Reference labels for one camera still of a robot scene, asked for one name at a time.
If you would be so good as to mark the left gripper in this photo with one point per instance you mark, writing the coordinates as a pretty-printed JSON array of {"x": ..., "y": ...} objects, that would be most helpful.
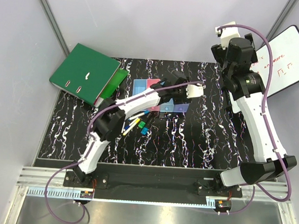
[{"x": 184, "y": 99}]

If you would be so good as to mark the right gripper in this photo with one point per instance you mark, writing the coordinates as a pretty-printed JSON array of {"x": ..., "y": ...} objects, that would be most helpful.
[{"x": 219, "y": 54}]

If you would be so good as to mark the light blue bin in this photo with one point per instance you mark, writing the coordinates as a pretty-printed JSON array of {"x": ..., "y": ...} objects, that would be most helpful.
[
  {"x": 139, "y": 85},
  {"x": 167, "y": 106}
]

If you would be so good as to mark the green eraser cap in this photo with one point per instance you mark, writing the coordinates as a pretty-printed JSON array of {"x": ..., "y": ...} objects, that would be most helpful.
[{"x": 141, "y": 124}]

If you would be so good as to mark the blue eraser cap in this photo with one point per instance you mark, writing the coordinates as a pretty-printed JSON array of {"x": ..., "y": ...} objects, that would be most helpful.
[{"x": 144, "y": 131}]

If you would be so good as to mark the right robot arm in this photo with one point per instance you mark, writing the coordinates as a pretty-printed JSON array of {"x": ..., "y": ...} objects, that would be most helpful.
[{"x": 235, "y": 55}]

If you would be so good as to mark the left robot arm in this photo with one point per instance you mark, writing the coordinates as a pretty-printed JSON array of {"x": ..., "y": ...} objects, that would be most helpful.
[{"x": 108, "y": 122}]

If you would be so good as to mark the purple bin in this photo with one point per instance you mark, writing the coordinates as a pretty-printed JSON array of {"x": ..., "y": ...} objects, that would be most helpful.
[{"x": 181, "y": 108}]

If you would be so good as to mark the pink bin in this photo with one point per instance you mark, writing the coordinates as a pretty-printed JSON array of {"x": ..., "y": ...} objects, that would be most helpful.
[{"x": 148, "y": 84}]

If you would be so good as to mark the white blue-capped marker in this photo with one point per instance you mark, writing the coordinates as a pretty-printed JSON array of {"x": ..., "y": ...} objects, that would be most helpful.
[{"x": 139, "y": 115}]

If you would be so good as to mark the yellow-tipped white marker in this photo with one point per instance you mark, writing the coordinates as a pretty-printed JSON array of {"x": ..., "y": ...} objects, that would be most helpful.
[{"x": 134, "y": 122}]

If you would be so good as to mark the white marker blue tip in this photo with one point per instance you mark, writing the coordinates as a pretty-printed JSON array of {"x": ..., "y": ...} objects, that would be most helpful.
[{"x": 127, "y": 131}]

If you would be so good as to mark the green transparent folder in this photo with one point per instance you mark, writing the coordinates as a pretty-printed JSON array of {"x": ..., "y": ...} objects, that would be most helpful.
[{"x": 114, "y": 82}]

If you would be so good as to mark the white whiteboard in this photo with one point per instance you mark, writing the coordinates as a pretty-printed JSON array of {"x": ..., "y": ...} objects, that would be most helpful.
[{"x": 285, "y": 51}]

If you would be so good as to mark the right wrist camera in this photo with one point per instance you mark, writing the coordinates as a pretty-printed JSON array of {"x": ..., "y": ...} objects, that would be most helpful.
[{"x": 226, "y": 35}]

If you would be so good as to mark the green ring binder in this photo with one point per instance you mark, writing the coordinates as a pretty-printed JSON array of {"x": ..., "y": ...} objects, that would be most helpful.
[{"x": 84, "y": 73}]

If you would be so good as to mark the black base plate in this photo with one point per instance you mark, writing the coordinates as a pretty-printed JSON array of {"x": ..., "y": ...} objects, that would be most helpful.
[{"x": 152, "y": 184}]

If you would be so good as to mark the aluminium frame rail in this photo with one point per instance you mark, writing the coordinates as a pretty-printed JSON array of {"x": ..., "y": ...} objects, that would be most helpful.
[{"x": 46, "y": 180}]

